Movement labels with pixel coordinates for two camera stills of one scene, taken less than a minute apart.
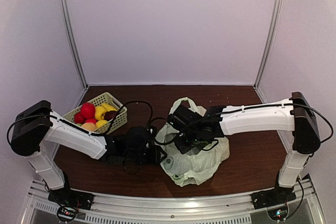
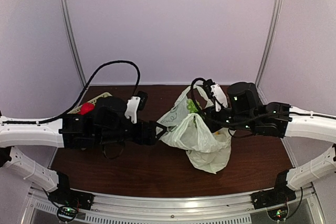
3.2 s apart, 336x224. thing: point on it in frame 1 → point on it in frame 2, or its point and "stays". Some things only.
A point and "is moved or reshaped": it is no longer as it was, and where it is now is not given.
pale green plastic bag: (192, 168) is moved or reshaped
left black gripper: (156, 156) → (150, 139)
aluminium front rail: (238, 210) stays
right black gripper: (183, 148) → (210, 115)
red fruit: (87, 110) stays
